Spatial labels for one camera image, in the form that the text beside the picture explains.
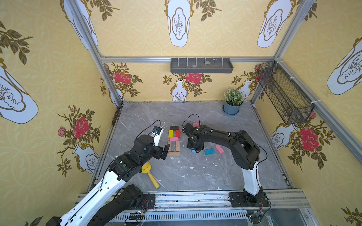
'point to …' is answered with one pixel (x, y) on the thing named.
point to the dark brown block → (174, 127)
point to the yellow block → (170, 133)
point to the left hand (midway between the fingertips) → (163, 141)
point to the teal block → (209, 151)
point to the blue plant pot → (231, 109)
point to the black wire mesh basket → (292, 106)
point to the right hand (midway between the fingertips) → (191, 149)
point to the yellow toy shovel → (145, 168)
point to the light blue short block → (193, 151)
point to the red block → (178, 133)
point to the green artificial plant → (234, 97)
